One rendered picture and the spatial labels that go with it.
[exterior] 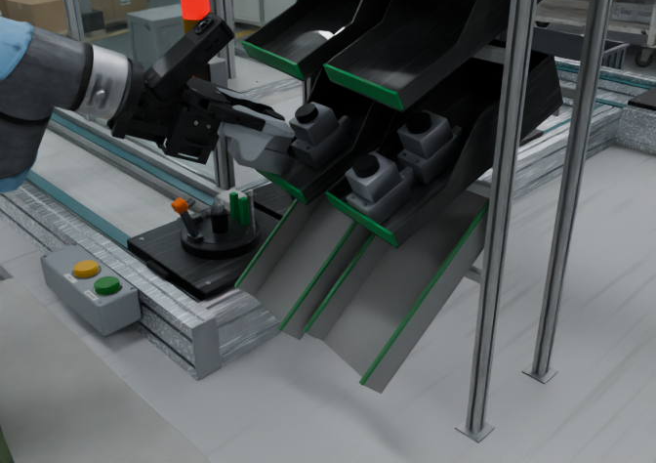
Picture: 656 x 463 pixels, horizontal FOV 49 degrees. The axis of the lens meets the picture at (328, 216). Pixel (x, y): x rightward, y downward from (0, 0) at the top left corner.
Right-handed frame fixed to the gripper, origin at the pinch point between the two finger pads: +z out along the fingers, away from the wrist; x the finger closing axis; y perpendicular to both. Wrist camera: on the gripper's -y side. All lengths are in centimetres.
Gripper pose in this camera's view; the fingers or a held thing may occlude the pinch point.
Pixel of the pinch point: (279, 118)
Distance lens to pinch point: 91.3
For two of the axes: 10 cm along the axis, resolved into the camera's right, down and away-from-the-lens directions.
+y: -4.1, 8.5, 3.2
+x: 4.1, 4.9, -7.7
